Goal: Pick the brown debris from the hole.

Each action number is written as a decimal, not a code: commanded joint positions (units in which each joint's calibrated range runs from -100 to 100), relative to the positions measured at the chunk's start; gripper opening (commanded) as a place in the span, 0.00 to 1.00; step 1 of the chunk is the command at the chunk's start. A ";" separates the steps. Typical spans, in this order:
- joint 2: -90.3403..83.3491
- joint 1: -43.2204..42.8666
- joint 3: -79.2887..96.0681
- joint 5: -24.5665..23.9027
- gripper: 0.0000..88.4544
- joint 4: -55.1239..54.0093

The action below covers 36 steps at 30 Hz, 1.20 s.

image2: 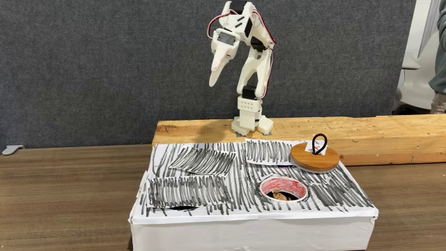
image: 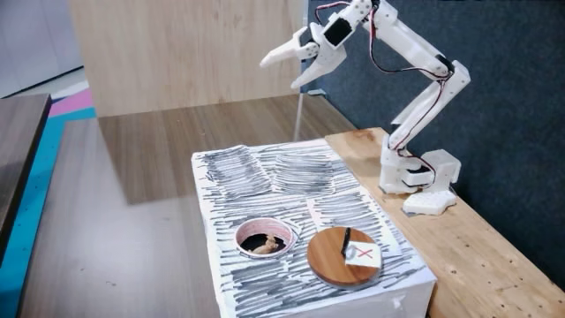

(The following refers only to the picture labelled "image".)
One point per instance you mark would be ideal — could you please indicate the brown debris piece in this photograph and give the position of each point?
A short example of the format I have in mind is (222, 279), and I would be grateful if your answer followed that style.
(267, 246)

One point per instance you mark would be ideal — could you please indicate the grey partition foot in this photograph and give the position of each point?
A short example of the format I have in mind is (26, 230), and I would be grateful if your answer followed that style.
(317, 93)

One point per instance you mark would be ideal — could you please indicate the light wooden panel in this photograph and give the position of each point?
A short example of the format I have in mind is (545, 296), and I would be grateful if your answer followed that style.
(185, 53)

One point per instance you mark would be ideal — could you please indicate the grey felt partition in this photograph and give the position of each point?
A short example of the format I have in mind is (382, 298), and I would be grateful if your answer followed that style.
(507, 110)

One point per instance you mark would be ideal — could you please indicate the round wooden lid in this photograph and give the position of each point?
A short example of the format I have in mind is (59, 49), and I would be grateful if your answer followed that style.
(326, 260)

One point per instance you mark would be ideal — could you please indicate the white paper with red cross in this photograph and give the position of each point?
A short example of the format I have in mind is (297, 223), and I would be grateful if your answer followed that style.
(370, 255)

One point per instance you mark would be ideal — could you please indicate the white box with black scribbles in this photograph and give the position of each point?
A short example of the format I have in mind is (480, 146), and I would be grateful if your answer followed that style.
(273, 282)

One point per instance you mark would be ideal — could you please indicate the light wooden plank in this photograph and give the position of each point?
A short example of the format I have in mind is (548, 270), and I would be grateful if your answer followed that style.
(476, 265)

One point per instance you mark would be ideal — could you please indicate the dark wooden side table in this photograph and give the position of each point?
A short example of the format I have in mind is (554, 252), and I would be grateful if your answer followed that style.
(20, 141)

